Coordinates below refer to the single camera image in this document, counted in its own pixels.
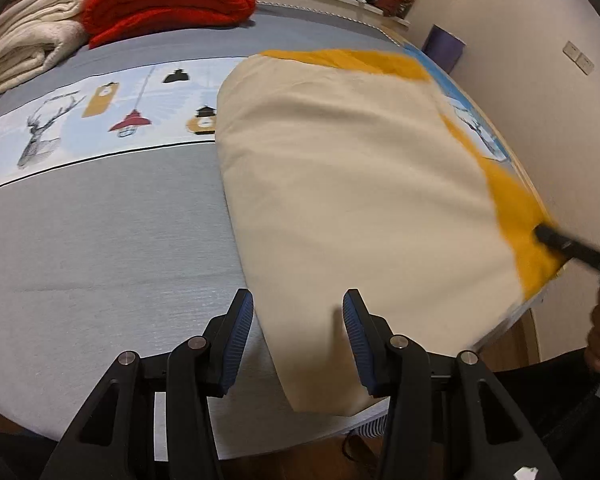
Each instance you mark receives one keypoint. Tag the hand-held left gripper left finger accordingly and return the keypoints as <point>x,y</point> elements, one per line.
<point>237,340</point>

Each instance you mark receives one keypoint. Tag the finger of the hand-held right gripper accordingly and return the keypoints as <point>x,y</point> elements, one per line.
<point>570,247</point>

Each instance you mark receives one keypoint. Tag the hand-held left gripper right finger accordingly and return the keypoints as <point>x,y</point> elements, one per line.
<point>357,340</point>

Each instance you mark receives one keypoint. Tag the beige and orange jacket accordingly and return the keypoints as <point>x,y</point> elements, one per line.
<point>355,185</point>

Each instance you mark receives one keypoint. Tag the striped cloth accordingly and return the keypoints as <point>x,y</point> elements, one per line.
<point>370,429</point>

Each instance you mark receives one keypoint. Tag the person's dark clothing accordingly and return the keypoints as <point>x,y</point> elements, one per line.
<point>555,410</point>

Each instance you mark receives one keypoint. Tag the purple bag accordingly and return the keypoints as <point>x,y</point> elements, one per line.
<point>444,47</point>

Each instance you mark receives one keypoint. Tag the pale bedside ledge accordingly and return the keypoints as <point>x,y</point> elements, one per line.
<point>330,5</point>

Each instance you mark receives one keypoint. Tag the red folded blanket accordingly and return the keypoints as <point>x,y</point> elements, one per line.
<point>170,0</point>

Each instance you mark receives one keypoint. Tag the cream folded blanket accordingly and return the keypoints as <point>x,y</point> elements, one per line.
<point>30,35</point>

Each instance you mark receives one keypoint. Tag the wooden bed frame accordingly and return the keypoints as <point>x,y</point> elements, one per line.
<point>515,340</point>

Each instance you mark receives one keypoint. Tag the white wall switch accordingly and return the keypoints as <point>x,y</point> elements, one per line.
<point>571,49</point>
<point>586,65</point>

